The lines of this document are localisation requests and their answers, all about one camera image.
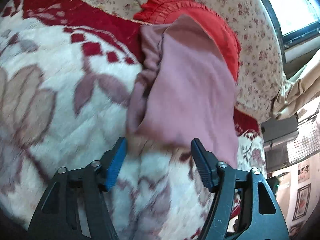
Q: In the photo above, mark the grey refrigerator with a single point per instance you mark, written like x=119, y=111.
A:
x=280, y=130

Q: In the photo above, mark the beige curtain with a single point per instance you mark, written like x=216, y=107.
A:
x=297, y=92

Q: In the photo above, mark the small wall picture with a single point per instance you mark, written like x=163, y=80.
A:
x=303, y=171

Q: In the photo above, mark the pink long-sleeve shirt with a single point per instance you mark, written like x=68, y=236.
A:
x=187, y=92

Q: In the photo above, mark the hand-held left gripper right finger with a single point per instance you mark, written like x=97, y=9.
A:
x=202, y=165

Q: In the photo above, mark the dark framed window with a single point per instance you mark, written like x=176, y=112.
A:
x=290, y=5

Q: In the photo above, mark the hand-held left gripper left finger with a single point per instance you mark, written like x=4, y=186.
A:
x=116, y=165

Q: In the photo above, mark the dark framed wall picture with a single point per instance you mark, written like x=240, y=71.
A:
x=301, y=202

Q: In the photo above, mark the grilled side window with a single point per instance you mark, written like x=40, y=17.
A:
x=305, y=140

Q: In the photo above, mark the red and white floral blanket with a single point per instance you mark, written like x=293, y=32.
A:
x=50, y=80

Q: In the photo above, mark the red ruffled pillow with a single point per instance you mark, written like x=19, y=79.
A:
x=212, y=22

